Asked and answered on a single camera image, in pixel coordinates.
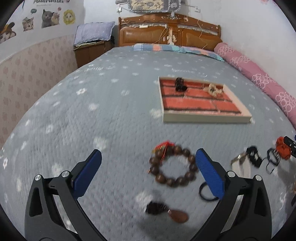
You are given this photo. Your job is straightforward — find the plaid pillow left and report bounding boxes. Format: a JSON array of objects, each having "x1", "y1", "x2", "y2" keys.
[{"x1": 133, "y1": 43, "x2": 184, "y2": 53}]

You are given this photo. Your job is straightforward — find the wooden headboard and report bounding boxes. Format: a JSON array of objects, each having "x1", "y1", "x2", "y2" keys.
[{"x1": 118, "y1": 13, "x2": 222, "y2": 51}]

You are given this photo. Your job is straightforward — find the lavender dotted cushion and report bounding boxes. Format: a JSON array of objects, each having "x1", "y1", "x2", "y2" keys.
[{"x1": 74, "y1": 21, "x2": 115, "y2": 46}]

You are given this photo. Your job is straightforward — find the floral quilted window cover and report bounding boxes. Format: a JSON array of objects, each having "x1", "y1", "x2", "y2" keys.
[{"x1": 115, "y1": 0, "x2": 182, "y2": 13}]

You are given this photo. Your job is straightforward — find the plaid pillow right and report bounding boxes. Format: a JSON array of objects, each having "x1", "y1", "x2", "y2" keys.
[{"x1": 180, "y1": 46, "x2": 225, "y2": 62}]

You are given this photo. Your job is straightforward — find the orange fabric scrunchie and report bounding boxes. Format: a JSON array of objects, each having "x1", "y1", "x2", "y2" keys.
[{"x1": 275, "y1": 137, "x2": 291, "y2": 160}]

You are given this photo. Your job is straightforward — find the black cord bracelet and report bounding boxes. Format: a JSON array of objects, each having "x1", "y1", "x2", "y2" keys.
[{"x1": 265, "y1": 148, "x2": 282, "y2": 174}]

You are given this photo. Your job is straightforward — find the brown wooden bead bracelet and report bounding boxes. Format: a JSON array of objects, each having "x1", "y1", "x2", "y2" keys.
[{"x1": 147, "y1": 141, "x2": 199, "y2": 188}]

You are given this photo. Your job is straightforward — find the beige jewelry tray red lining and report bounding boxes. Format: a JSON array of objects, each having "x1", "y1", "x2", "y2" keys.
[{"x1": 158, "y1": 76, "x2": 252, "y2": 123}]

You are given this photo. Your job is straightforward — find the brown pendant black tassel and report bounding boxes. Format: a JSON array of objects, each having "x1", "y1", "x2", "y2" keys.
[{"x1": 145, "y1": 201, "x2": 189, "y2": 223}]

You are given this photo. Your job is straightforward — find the wooden nightstand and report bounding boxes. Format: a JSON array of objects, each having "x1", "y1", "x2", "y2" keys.
[{"x1": 74, "y1": 41, "x2": 114, "y2": 68}]

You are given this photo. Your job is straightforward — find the pink rolled quilt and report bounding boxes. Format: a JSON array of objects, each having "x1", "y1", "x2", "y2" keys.
[{"x1": 214, "y1": 43, "x2": 295, "y2": 126}]

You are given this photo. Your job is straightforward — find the cream shell bracelet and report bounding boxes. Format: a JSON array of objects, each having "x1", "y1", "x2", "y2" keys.
[{"x1": 204, "y1": 83, "x2": 223, "y2": 98}]

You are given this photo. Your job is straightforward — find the black elastic hair tie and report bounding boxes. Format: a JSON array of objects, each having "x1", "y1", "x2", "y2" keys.
[{"x1": 199, "y1": 182, "x2": 220, "y2": 202}]

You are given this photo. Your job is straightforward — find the white leather strap bracelet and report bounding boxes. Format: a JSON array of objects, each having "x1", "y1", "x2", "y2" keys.
[{"x1": 230, "y1": 152, "x2": 253, "y2": 178}]

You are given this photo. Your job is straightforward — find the grey floral bedspread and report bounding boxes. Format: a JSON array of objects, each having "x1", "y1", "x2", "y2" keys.
[{"x1": 1, "y1": 47, "x2": 295, "y2": 240}]

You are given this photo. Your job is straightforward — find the black bead scrunchie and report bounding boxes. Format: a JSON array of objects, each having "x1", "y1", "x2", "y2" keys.
[{"x1": 246, "y1": 146, "x2": 263, "y2": 168}]

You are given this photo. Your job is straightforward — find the plaid pillow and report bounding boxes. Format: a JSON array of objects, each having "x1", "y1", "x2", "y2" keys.
[
  {"x1": 133, "y1": 43, "x2": 184, "y2": 53},
  {"x1": 180, "y1": 46, "x2": 225, "y2": 62}
]

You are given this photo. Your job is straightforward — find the yellow charging cable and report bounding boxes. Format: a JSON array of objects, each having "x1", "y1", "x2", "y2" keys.
[{"x1": 152, "y1": 25, "x2": 172, "y2": 45}]

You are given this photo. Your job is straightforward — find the cat wall stickers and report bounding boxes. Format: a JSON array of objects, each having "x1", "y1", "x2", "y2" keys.
[{"x1": 1, "y1": 4, "x2": 76, "y2": 43}]

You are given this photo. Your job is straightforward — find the black claw hair clip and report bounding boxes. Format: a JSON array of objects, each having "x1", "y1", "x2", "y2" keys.
[{"x1": 175, "y1": 77, "x2": 187, "y2": 92}]

